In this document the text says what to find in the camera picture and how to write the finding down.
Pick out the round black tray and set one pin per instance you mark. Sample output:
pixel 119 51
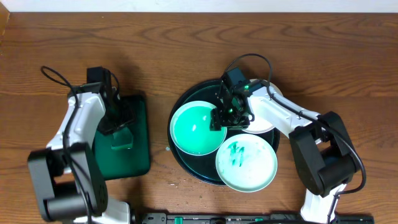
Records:
pixel 203 167

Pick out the mint green plate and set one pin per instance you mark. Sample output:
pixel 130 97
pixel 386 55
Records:
pixel 190 129
pixel 246 163

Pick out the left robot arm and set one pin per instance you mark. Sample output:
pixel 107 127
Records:
pixel 68 183

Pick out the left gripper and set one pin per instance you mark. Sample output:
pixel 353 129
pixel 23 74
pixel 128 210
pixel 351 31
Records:
pixel 117 125

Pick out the green scrubbing sponge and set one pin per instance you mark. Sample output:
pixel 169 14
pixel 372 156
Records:
pixel 122 139

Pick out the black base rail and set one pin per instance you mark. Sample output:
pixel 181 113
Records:
pixel 162 218

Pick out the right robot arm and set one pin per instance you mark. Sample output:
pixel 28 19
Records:
pixel 324 155

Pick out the rectangular dark green tray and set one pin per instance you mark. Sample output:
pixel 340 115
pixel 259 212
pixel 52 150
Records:
pixel 129 162

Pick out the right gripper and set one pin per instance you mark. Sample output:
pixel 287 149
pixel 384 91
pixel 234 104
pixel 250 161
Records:
pixel 219 117

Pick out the white plate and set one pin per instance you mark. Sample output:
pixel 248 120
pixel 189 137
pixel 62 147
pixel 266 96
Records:
pixel 259 125

